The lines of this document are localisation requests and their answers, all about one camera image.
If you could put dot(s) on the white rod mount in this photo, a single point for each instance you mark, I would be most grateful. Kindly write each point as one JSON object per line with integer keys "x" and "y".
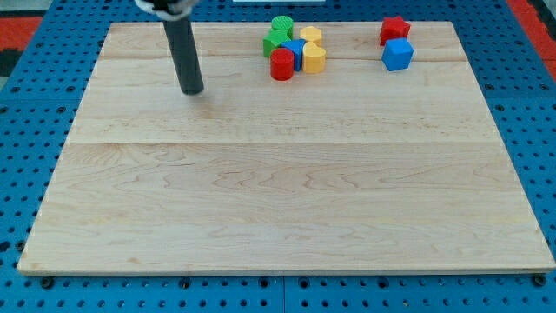
{"x": 167, "y": 10}

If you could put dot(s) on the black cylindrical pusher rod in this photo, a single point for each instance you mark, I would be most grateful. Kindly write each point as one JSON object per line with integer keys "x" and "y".
{"x": 184, "y": 54}

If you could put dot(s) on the green star block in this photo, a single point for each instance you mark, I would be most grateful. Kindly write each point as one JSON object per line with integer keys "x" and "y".
{"x": 273, "y": 41}

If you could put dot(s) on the red cylinder block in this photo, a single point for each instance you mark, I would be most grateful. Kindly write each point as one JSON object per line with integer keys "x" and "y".
{"x": 282, "y": 63}

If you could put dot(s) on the green cylinder block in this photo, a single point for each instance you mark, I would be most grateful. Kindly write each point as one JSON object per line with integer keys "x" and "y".
{"x": 285, "y": 23}

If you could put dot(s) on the blue triangle block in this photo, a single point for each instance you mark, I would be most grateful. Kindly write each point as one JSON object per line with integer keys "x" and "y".
{"x": 296, "y": 46}

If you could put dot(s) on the yellow hexagon block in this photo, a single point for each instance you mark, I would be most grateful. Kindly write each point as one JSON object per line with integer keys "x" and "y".
{"x": 311, "y": 34}

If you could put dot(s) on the yellow heart block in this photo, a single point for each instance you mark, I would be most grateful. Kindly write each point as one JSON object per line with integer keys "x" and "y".
{"x": 313, "y": 58}

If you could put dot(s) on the red star block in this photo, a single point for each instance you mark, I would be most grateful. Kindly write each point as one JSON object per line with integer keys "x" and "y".
{"x": 393, "y": 28}

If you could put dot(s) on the blue cube block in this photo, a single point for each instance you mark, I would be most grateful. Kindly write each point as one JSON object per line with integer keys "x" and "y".
{"x": 397, "y": 54}

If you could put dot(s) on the light wooden board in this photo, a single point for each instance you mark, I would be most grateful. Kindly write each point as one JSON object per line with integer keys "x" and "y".
{"x": 353, "y": 171}

